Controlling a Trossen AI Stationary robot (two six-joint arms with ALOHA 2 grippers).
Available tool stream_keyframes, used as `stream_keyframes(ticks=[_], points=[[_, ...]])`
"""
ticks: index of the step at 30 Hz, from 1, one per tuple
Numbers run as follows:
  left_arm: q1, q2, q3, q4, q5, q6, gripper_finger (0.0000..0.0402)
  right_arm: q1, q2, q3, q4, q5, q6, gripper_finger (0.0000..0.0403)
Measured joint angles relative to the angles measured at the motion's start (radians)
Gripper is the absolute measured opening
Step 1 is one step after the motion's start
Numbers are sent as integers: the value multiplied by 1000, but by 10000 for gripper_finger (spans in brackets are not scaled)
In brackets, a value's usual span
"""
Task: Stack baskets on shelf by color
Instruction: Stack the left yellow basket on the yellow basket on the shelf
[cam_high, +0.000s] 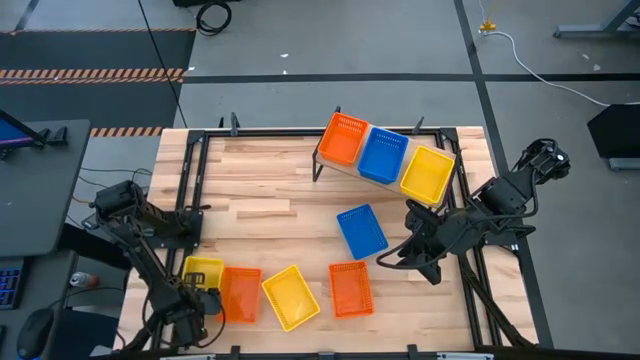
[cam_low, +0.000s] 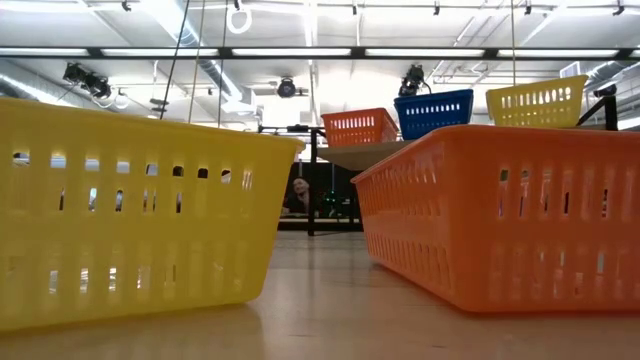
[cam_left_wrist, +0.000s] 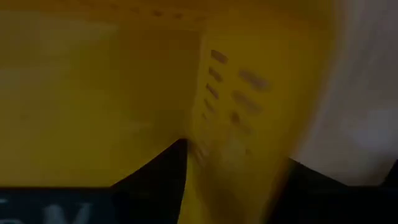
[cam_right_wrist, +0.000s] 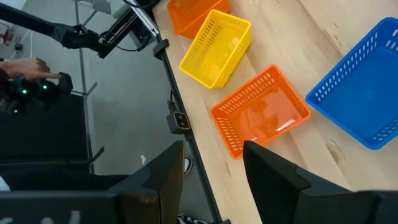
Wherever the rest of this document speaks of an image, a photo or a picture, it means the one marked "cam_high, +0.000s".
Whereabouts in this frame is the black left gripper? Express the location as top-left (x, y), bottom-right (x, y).
top-left (164, 271), bottom-right (224, 348)

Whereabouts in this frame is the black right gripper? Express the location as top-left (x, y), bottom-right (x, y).
top-left (397, 198), bottom-right (477, 287)

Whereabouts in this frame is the yellow plastic basket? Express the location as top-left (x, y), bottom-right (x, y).
top-left (181, 255), bottom-right (226, 292)
top-left (399, 144), bottom-right (457, 208)
top-left (261, 264), bottom-right (322, 333)

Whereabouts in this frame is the orange plastic basket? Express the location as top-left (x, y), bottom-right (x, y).
top-left (317, 112), bottom-right (370, 167)
top-left (216, 266), bottom-right (263, 325)
top-left (327, 260), bottom-right (375, 320)

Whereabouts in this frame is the wooden shelf with black legs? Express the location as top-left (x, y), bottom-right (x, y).
top-left (311, 105), bottom-right (457, 226)

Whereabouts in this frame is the silver drink can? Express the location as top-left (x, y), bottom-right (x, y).
top-left (68, 271), bottom-right (99, 291)

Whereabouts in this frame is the dark chair seat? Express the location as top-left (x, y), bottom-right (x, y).
top-left (49, 307), bottom-right (121, 360)

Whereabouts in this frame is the black keyboard desk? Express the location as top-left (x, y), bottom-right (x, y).
top-left (0, 249), bottom-right (79, 360)

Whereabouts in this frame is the black computer mouse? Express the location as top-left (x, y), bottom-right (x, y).
top-left (16, 306), bottom-right (56, 359)

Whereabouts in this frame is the black side desk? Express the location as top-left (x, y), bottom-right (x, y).
top-left (0, 118), bottom-right (92, 259)

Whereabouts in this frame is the backlit keyboard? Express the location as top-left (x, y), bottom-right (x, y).
top-left (0, 258), bottom-right (26, 310)

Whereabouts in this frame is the black box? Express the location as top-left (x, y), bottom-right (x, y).
top-left (586, 102), bottom-right (640, 174)

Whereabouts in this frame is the black computer monitor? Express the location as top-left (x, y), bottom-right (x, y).
top-left (0, 109), bottom-right (69, 162)

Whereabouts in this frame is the gray metal desk leg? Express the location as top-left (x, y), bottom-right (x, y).
top-left (553, 0), bottom-right (640, 39)

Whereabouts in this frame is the black floor cable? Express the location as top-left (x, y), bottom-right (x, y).
top-left (74, 166), bottom-right (154, 201)

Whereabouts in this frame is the black metal table frame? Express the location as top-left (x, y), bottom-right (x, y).
top-left (117, 127), bottom-right (540, 360)

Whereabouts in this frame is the long thin black cable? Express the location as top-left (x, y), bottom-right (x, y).
top-left (137, 0), bottom-right (189, 129)

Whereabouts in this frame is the white floor cable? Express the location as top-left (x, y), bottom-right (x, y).
top-left (487, 29), bottom-right (612, 108)

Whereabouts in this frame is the coiled black cable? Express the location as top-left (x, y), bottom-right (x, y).
top-left (195, 0), bottom-right (234, 37)

